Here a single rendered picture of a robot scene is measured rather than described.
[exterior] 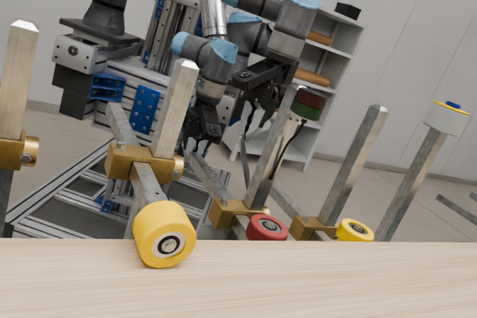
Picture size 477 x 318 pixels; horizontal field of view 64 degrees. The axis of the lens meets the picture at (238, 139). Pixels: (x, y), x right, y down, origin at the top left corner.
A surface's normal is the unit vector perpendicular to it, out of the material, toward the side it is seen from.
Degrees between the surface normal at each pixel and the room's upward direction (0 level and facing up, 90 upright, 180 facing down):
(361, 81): 90
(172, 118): 90
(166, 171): 90
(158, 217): 34
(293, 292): 0
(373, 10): 90
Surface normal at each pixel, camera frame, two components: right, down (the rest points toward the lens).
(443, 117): -0.85, -0.14
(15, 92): 0.42, 0.42
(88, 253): 0.33, -0.90
